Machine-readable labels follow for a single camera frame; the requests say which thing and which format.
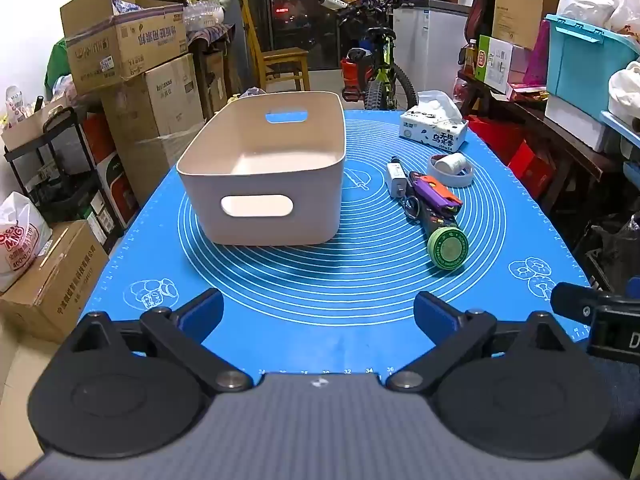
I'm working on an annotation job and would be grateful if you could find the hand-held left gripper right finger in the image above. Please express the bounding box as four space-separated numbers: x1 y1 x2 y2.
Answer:
385 291 577 392

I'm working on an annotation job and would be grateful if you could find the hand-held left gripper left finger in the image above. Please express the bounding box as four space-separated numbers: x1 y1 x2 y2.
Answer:
61 288 253 392

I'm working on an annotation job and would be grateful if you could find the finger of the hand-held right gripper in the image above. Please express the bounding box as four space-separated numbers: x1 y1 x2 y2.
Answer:
550 282 599 322

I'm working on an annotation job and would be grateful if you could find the beige plastic storage bin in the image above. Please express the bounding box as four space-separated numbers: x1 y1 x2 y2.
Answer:
176 91 347 247

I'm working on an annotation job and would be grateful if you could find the white charger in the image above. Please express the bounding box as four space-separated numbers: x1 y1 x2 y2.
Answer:
388 161 409 199

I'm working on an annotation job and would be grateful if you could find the green round tin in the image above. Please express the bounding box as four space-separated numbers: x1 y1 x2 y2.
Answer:
426 226 470 274

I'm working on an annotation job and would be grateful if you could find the person's dark blue clothing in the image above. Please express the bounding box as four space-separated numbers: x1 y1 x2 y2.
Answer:
587 357 640 478

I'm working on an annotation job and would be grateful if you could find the blue silicone baking mat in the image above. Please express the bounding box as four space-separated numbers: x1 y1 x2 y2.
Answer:
80 109 594 377

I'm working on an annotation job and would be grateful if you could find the purple and orange toy knife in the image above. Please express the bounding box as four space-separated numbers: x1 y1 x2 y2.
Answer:
411 174 464 211

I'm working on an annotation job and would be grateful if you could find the red paper bag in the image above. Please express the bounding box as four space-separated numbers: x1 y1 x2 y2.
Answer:
507 139 557 199

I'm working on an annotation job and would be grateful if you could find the white tape roll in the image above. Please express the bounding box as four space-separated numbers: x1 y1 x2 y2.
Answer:
429 154 475 189

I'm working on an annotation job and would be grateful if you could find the low brown cardboard box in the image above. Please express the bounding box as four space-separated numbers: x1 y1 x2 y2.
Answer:
0 219 110 344

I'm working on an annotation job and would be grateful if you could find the small white bottle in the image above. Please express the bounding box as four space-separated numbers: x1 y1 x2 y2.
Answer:
433 152 469 176

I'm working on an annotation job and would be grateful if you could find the plastic-wrapped cardboard box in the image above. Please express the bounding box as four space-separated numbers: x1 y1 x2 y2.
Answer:
117 120 206 207

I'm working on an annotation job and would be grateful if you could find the dark wooden side table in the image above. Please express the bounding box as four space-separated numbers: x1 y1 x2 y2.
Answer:
456 71 627 202

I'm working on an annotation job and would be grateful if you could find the black metal shelf rack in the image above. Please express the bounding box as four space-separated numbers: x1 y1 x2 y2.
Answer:
4 107 127 247

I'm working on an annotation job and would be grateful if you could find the white foam box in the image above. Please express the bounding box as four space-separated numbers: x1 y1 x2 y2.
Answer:
544 94 609 154

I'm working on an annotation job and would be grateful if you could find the white tissue pack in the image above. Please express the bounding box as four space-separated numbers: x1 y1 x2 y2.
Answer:
399 90 470 154

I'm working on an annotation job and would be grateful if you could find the white red-print plastic bag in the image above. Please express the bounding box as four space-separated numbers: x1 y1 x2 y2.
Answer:
0 191 54 294

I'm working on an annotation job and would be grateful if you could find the plain brown cardboard box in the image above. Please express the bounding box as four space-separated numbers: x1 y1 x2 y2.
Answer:
101 52 205 139

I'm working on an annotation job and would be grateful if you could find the teal plastic storage box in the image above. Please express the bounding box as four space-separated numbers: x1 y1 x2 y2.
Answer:
544 13 640 121

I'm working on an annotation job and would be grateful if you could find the magenta gift bag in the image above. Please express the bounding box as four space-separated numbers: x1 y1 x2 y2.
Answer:
522 19 551 87

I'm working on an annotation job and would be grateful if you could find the green and black bicycle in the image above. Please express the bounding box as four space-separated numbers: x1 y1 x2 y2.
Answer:
327 2 419 112

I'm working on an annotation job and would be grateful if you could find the green and white carton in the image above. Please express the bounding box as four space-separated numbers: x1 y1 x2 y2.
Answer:
474 34 532 94

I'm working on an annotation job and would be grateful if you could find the red bag on bicycle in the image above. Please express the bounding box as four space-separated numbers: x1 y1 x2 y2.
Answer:
340 57 374 102

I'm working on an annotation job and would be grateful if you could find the open cardboard tray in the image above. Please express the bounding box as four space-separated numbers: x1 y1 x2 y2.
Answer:
0 101 72 152

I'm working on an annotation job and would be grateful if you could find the orange drink bottle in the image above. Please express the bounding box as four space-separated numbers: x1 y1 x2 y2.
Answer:
462 38 479 77

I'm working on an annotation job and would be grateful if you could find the wooden chair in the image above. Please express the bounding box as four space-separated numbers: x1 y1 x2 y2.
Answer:
239 0 311 94

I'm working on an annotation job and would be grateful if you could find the open brown cardboard box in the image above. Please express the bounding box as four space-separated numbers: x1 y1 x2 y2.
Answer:
60 0 190 95

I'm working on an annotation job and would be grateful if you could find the tall brown cardboard box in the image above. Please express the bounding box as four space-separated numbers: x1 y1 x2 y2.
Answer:
492 0 572 52

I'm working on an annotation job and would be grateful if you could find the pack of clear plastic bottles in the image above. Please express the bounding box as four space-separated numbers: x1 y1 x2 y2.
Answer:
182 0 224 32

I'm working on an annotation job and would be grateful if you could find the dark glass door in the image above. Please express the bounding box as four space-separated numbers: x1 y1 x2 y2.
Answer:
257 0 342 72

